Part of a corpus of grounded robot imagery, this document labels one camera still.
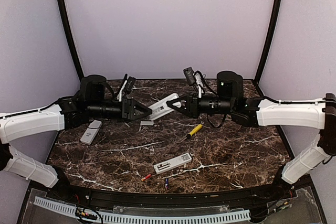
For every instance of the left black frame post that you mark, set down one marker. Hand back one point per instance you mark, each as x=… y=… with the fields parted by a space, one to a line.
x=69 y=38

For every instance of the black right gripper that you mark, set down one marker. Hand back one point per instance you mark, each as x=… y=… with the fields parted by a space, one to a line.
x=191 y=108

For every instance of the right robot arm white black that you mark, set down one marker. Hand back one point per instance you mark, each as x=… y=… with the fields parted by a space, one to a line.
x=229 y=99

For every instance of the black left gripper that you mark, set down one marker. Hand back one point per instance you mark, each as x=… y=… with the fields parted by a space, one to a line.
x=128 y=106

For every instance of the red blue battery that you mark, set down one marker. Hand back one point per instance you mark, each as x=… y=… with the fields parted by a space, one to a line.
x=146 y=177

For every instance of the yellow handled screwdriver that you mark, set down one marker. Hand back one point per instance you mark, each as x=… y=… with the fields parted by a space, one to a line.
x=192 y=132

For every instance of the white button remote control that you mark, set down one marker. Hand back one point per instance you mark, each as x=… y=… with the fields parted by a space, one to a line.
x=173 y=163

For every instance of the white slotted cable duct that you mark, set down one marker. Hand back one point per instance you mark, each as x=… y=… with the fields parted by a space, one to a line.
x=71 y=210

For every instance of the right black frame post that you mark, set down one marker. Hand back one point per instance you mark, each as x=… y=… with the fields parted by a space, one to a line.
x=268 y=41

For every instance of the grey battery cover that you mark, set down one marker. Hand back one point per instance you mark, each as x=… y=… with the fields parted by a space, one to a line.
x=146 y=123

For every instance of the white remote with barcode label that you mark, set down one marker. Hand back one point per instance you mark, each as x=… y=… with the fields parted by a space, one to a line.
x=160 y=108

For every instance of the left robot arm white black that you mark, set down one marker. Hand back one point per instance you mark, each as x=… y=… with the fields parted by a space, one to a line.
x=95 y=99

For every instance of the plain white slim remote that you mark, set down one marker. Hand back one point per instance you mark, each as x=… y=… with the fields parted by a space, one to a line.
x=91 y=132

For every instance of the black frame post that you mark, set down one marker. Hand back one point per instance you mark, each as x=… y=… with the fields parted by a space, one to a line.
x=69 y=38
x=268 y=41

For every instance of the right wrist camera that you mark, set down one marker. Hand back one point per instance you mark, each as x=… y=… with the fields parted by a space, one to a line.
x=189 y=74

